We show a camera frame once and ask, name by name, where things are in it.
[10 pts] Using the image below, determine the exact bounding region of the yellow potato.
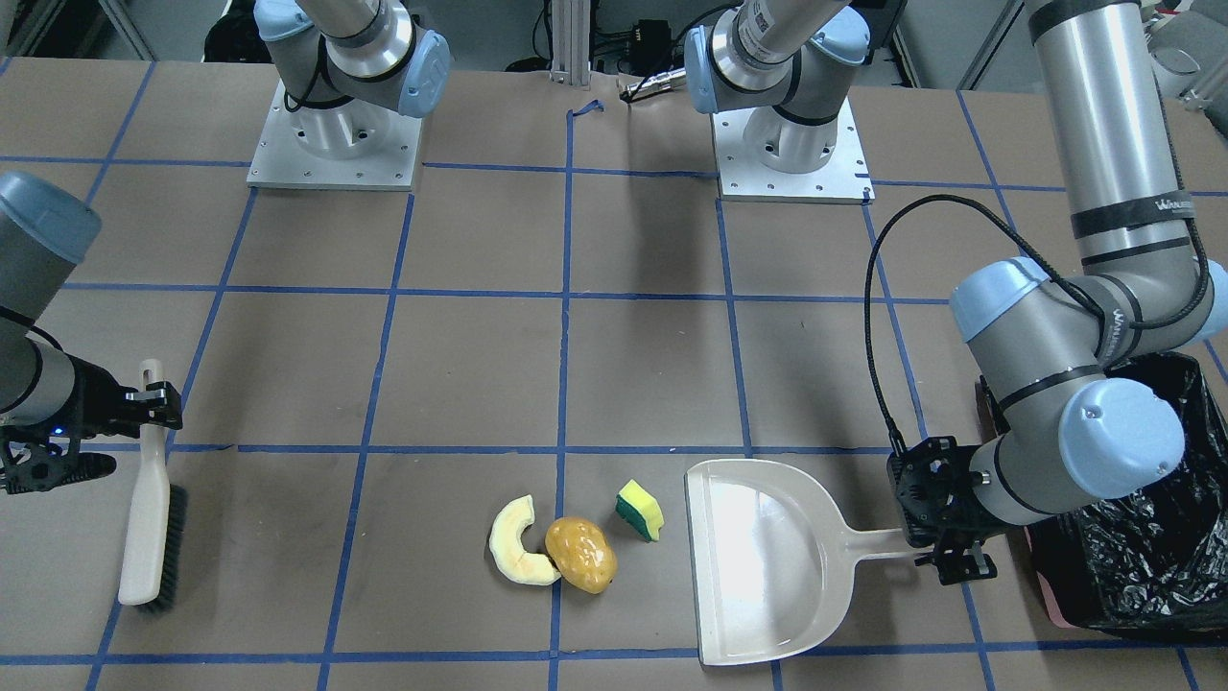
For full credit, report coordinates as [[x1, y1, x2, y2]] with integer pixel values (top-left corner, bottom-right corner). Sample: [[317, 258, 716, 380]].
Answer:
[[545, 515, 619, 594]]

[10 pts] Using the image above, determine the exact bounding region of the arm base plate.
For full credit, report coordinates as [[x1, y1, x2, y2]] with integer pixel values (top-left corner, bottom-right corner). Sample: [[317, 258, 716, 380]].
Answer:
[[247, 83, 424, 191], [711, 98, 876, 204]]

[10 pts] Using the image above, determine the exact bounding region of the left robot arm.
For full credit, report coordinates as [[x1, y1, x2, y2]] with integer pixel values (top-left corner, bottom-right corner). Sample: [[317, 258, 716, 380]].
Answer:
[[869, 1, 1226, 584]]

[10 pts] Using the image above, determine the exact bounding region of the white hand brush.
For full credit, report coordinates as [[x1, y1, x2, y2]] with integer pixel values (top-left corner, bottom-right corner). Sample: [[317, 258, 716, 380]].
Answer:
[[118, 358, 187, 615]]

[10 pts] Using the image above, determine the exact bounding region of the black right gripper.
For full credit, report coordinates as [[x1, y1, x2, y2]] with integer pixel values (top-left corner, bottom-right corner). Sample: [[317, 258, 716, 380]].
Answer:
[[58, 360, 183, 450]]

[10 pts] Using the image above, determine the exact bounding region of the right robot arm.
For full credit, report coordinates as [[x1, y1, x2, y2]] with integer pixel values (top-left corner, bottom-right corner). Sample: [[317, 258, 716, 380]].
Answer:
[[1, 1, 453, 447]]

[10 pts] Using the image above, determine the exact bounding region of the aluminium frame post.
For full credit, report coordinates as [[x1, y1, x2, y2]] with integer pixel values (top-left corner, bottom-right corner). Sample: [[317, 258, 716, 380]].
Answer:
[[549, 0, 593, 90]]

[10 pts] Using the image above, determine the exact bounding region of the white plastic dustpan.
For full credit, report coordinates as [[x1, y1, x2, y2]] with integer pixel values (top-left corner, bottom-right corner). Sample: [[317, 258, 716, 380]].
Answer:
[[685, 459, 915, 666]]

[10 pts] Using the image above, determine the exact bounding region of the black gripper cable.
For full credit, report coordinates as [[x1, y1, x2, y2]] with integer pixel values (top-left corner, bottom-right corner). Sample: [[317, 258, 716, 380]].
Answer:
[[863, 194, 1212, 457]]

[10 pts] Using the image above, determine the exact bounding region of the black lined trash bin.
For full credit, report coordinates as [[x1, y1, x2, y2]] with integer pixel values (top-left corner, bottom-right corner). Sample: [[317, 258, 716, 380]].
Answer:
[[1025, 351, 1227, 644]]

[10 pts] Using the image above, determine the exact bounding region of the yellow green sponge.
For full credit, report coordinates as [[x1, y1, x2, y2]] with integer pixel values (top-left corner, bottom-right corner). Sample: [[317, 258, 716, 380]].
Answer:
[[615, 480, 664, 542]]

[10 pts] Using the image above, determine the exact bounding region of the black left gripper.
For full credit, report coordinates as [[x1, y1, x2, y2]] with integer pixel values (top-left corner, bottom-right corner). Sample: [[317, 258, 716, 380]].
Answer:
[[887, 437, 1005, 585]]

